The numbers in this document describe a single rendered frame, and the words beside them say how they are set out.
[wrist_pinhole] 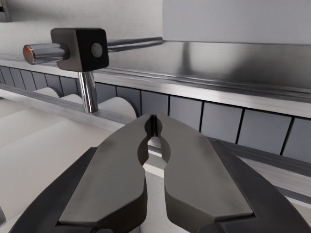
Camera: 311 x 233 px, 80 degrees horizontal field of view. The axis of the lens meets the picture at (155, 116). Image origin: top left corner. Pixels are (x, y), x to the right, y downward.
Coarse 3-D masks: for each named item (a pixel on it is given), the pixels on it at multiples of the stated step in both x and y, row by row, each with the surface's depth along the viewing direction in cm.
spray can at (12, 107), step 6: (36, 90) 30; (42, 90) 30; (48, 90) 30; (54, 90) 31; (54, 96) 30; (60, 96) 31; (0, 102) 25; (6, 102) 25; (12, 102) 26; (0, 108) 24; (6, 108) 25; (12, 108) 25; (18, 108) 26; (24, 108) 26; (0, 114) 24; (6, 114) 24
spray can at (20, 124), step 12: (72, 96) 27; (36, 108) 23; (0, 120) 20; (12, 120) 21; (24, 120) 21; (36, 120) 22; (48, 120) 23; (60, 120) 24; (0, 132) 19; (12, 132) 20; (24, 132) 21; (0, 144) 19
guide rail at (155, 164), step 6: (150, 156) 23; (156, 156) 23; (150, 162) 22; (156, 162) 22; (162, 162) 22; (144, 168) 22; (150, 168) 22; (156, 168) 21; (162, 168) 21; (156, 174) 21; (162, 174) 21; (294, 204) 16; (300, 210) 16; (306, 210) 16; (306, 216) 15
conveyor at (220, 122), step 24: (0, 72) 39; (24, 72) 34; (144, 96) 22; (168, 96) 21; (192, 120) 20; (216, 120) 19; (240, 120) 18; (264, 120) 17; (288, 120) 16; (240, 144) 19; (264, 144) 18; (288, 144) 17; (288, 192) 18
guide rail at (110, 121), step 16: (0, 96) 23; (16, 96) 21; (32, 96) 20; (48, 96) 20; (64, 112) 18; (80, 112) 16; (96, 112) 16; (112, 112) 16; (112, 128) 15; (160, 144) 13; (224, 144) 12; (256, 160) 10; (272, 160) 10; (288, 160) 10; (272, 176) 10; (288, 176) 10; (304, 176) 9; (304, 192) 9
